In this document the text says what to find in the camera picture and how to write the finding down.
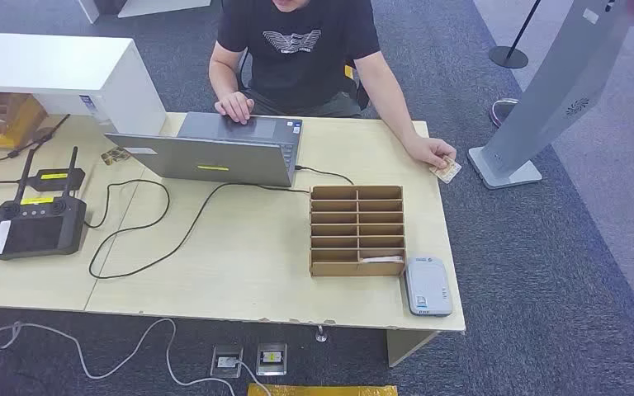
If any person's left hand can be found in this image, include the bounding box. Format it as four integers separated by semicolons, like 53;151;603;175
404;135;458;169

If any person's right hand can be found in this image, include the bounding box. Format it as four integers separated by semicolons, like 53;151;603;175
214;91;256;125

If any person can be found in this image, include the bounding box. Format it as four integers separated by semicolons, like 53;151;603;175
208;0;459;171

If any small patterned card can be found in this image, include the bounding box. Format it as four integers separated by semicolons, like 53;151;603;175
101;146;132;167

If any grey card reader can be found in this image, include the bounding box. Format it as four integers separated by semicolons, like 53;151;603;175
402;255;454;318

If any brown wooden card organizer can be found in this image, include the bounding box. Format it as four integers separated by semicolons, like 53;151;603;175
308;185;407;279

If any grey laptop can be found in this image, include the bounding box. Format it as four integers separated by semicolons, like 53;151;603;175
103;111;304;189

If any shoe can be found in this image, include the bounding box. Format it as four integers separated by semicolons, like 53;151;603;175
489;97;520;129

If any black office chair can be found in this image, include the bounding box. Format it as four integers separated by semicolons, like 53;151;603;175
237;49;371;112

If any white furniture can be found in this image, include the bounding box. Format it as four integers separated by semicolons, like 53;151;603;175
78;0;212;25

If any grey kiosk stand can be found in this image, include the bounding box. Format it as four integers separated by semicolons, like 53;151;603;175
467;0;634;191

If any light wooden table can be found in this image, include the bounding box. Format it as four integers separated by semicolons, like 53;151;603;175
0;111;466;368

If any white cabinet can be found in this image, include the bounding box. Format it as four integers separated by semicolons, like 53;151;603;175
0;31;168;138

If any small black box yellow label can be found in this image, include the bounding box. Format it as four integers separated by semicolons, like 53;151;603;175
26;167;86;193

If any yellow wooden slotted box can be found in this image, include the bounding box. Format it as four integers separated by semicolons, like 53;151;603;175
0;91;49;149

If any black remote controller with antennas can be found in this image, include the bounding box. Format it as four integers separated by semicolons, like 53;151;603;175
0;145;88;262

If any floor socket yellow label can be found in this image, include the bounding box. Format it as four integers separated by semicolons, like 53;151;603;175
255;342;289;377

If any floor socket with plug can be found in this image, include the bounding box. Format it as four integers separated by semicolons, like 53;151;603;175
210;344;245;380

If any yellow floor mat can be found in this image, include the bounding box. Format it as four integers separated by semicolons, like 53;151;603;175
247;383;399;396

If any long black laptop cable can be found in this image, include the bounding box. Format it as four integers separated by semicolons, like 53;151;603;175
83;164;355;281

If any black stanchion post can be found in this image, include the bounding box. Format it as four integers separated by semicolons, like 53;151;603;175
488;0;542;70

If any black cable with plug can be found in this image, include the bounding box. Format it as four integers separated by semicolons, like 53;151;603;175
0;113;72;163

